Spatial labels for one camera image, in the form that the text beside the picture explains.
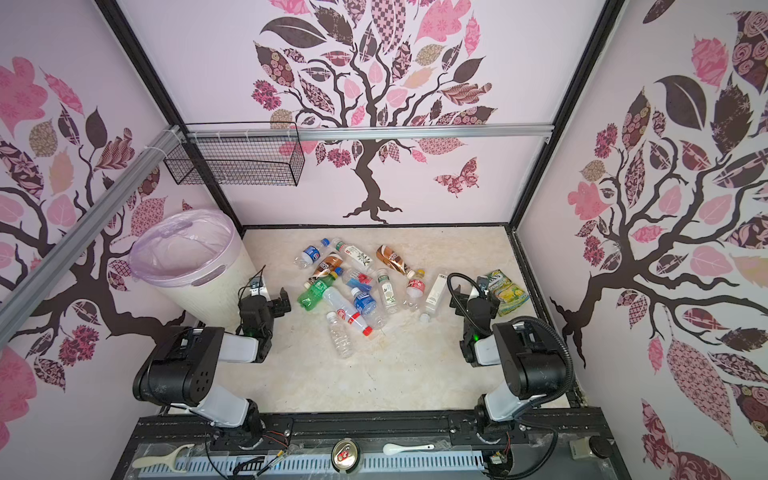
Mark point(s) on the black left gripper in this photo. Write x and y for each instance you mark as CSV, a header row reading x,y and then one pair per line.
x,y
274,303

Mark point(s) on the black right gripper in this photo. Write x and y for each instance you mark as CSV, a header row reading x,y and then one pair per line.
x,y
465,306

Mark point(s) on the tall white frosted bottle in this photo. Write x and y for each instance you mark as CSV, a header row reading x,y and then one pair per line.
x,y
434,297

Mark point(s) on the clear bottle yellow cap red label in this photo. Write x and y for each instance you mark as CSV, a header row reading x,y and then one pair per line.
x,y
414,289

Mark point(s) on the clear bottle green band label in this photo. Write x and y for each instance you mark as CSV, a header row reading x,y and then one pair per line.
x,y
387,291

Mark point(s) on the Pocari Sweat bottle blue label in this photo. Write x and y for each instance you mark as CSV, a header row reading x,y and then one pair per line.
x,y
368,307

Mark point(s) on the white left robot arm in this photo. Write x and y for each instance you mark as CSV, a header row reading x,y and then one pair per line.
x,y
180,371

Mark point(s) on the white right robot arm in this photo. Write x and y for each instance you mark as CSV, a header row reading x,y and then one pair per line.
x,y
536,365

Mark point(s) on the white bin with pink liner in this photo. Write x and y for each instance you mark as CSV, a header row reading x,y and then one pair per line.
x,y
198,260

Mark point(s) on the green Fox's candy bag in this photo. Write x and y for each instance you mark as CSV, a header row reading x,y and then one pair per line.
x,y
509,294

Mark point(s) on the green Sprite bottle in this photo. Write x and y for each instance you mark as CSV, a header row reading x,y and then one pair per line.
x,y
314,291

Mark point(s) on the clear Pepsi bottle blue label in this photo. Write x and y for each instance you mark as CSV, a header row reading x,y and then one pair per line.
x,y
312,254

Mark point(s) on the clear unlabelled bottle white cap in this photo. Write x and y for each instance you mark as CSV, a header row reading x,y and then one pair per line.
x,y
339,337

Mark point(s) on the brown Nescafe bottle left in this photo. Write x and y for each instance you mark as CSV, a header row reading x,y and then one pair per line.
x,y
329,264

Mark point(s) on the brown nescafe bottle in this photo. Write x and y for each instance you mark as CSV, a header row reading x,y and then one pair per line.
x,y
391,259
329,264

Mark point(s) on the clear Fiji water bottle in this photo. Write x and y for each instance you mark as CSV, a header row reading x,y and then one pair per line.
x,y
354,278

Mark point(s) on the brown Nescafe bottle right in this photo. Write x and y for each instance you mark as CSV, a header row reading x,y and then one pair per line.
x,y
391,259

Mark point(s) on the white flower label tea bottle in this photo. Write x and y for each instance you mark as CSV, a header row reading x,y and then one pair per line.
x,y
353,253

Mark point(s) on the white plastic spoon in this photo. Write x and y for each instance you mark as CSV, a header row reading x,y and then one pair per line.
x,y
391,449

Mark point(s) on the silver drink can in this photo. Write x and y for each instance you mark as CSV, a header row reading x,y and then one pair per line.
x,y
345,456

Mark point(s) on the white vegetable peeler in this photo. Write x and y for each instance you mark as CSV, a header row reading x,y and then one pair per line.
x,y
176,461

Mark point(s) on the small beige box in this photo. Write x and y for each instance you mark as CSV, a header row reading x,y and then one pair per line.
x,y
581,449

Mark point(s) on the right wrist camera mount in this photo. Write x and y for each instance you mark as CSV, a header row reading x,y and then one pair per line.
x,y
475,292

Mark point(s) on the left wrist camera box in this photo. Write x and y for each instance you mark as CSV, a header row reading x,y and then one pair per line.
x,y
257,287

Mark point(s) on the white slotted cable duct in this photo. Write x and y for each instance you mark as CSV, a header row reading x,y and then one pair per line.
x,y
313,465

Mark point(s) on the black wire basket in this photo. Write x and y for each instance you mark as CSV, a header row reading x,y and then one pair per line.
x,y
261,153

